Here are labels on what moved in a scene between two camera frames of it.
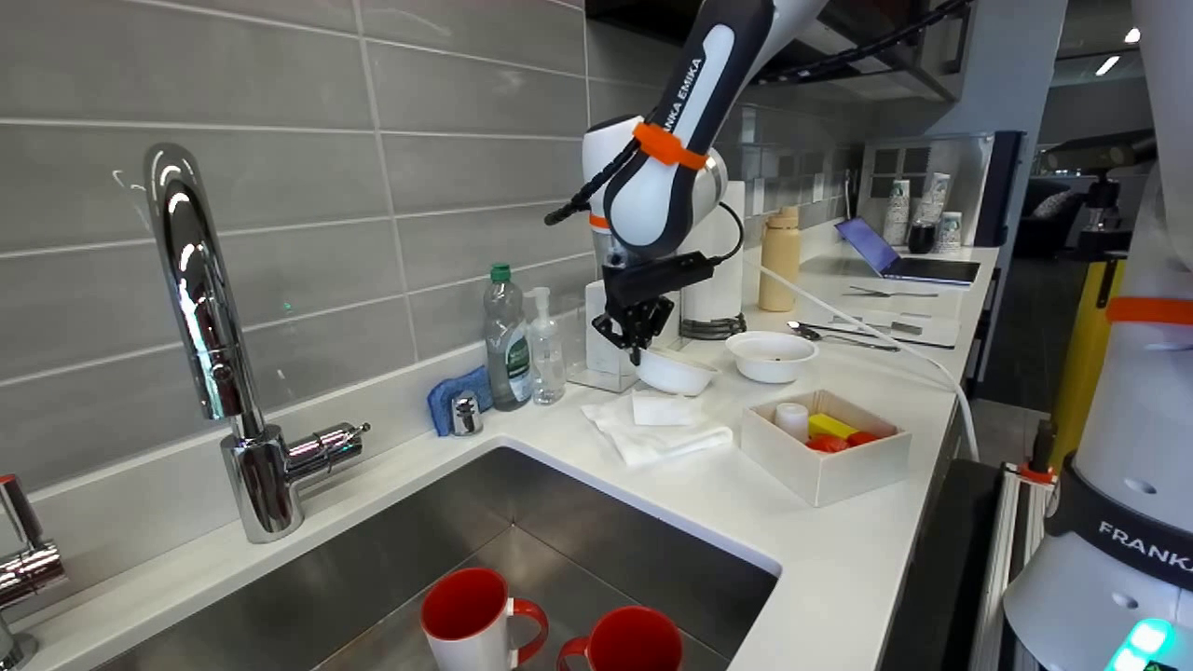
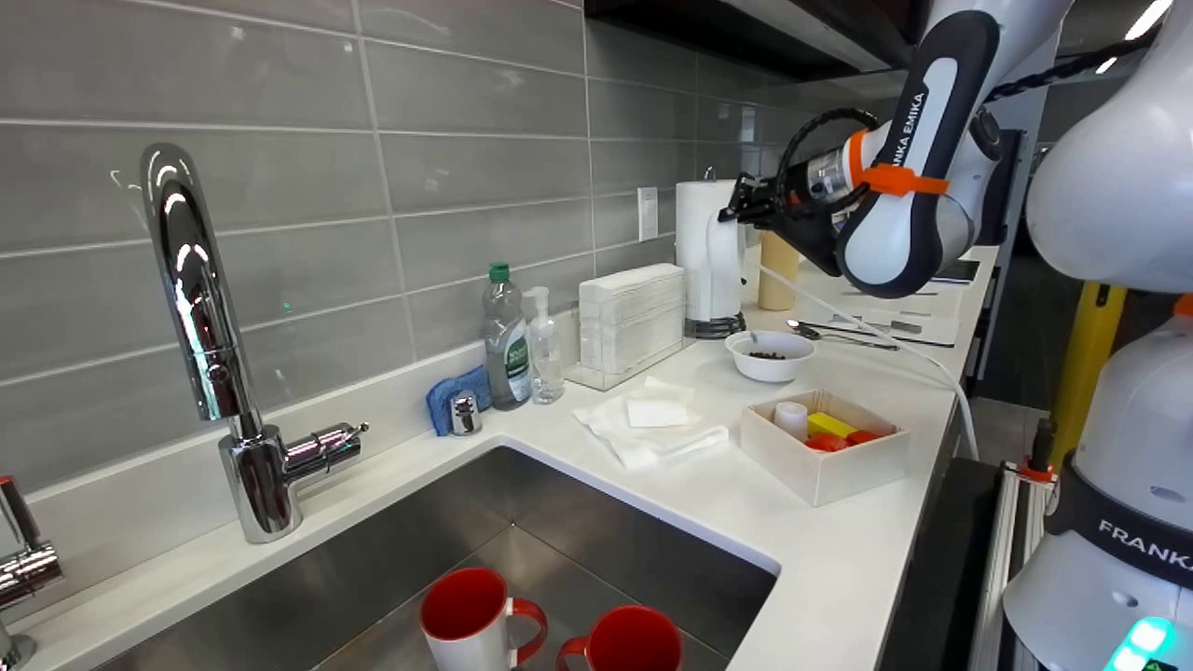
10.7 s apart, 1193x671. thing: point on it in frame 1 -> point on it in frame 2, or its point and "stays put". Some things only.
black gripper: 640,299 -> 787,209
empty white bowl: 768,355 stays put
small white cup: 790,418 stays put
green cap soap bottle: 505,340 stays put
